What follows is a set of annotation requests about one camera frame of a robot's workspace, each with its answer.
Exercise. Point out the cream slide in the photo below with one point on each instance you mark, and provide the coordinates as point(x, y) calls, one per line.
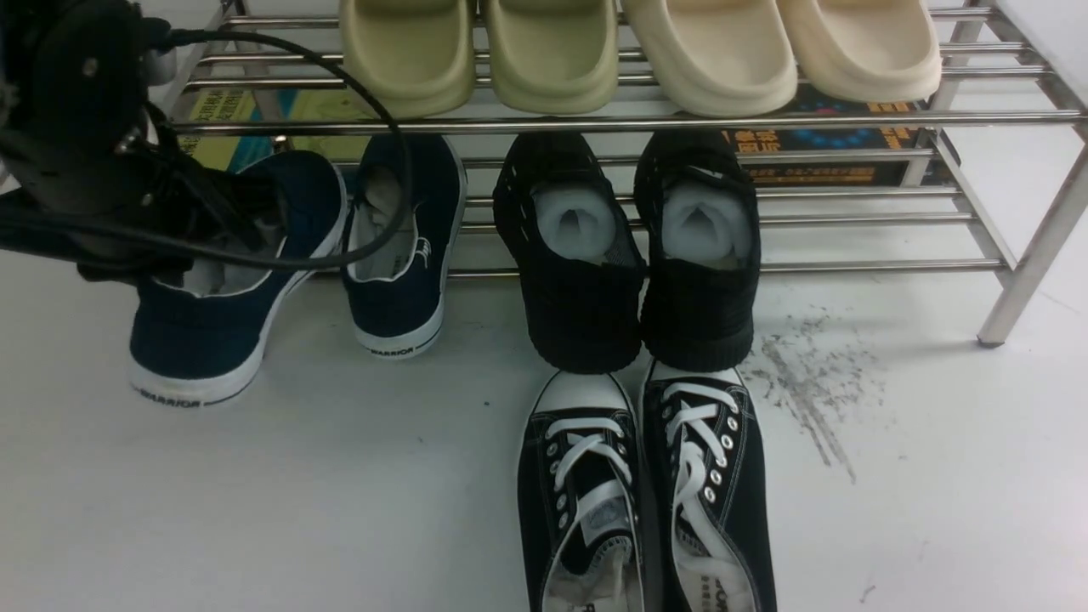
point(865, 51)
point(717, 58)

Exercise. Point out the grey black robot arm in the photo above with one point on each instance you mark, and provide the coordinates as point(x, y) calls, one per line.
point(89, 66)

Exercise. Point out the stainless steel shoe rack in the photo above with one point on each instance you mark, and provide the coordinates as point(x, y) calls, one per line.
point(1011, 135)

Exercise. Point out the black knit shoe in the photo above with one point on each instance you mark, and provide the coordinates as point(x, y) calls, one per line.
point(700, 208)
point(580, 270)

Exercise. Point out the black white lace-up sneaker left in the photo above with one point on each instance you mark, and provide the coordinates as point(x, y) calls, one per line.
point(578, 491)

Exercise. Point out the olive green slide right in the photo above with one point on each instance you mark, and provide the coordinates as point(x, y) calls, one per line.
point(553, 57)

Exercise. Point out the olive green slide left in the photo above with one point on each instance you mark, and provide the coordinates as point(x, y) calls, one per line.
point(416, 57)

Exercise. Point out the navy canvas slip-on shoe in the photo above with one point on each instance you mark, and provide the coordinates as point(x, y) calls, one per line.
point(397, 295)
point(198, 339)

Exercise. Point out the black knit shoe left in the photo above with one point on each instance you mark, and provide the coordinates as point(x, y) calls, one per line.
point(580, 270)

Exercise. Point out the dark printed box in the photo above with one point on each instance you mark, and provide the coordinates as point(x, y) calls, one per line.
point(852, 156)

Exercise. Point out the cream slide right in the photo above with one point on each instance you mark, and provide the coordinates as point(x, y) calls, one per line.
point(865, 51)

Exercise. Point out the olive green slide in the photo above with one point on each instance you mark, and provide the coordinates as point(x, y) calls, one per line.
point(416, 57)
point(553, 57)

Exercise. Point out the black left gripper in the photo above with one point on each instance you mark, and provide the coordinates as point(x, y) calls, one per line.
point(119, 206)

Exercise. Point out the cream slide left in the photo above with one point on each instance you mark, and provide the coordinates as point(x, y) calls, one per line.
point(717, 58)

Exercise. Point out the black white lace-up sneaker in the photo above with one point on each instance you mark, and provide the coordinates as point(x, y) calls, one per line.
point(578, 491)
point(705, 455)

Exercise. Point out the black white lace-up sneaker right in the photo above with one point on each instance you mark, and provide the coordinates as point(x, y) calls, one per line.
point(705, 455)

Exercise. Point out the black knit shoe right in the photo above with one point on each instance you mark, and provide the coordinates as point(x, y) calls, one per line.
point(700, 208)

